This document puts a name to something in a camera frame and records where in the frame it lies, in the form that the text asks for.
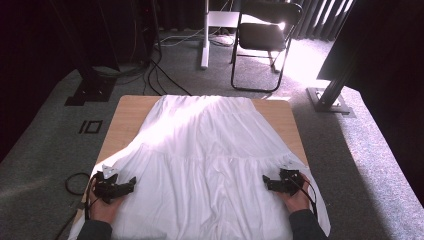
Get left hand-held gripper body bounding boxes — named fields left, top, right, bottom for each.
left=92, top=163, right=125, bottom=204

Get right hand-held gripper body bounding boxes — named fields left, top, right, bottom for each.
left=272, top=161, right=305, bottom=196

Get white skirt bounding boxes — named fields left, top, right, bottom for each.
left=68, top=94, right=332, bottom=240

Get person's right hand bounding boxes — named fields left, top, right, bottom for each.
left=278, top=173, right=313, bottom=214

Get person's left hand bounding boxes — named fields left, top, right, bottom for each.
left=88, top=179, right=126, bottom=223

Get metal stand with grey base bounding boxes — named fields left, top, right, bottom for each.
left=306, top=64, right=356, bottom=115

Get black stand with flat base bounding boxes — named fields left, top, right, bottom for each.
left=49, top=0, right=118, bottom=107

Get black folding chair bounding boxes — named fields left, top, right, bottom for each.
left=230, top=0, right=304, bottom=94

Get white desk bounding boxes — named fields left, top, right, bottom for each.
left=199, top=0, right=242, bottom=70

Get black board panel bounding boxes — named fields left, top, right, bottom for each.
left=316, top=0, right=424, bottom=83

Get grey curtain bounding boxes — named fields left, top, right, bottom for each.
left=292, top=0, right=355, bottom=42

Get left hand-held gripper cable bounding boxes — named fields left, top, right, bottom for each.
left=84, top=171, right=102, bottom=222

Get hand-held gripper cable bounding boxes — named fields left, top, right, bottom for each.
left=84, top=171, right=102, bottom=222
left=289, top=174, right=319, bottom=218

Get right hand-held gripper cable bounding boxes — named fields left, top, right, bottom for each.
left=289, top=174, right=319, bottom=218

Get black floor cables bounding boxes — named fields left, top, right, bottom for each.
left=142, top=31, right=193, bottom=97

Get white floor cables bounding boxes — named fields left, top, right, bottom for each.
left=159, top=26, right=235, bottom=48

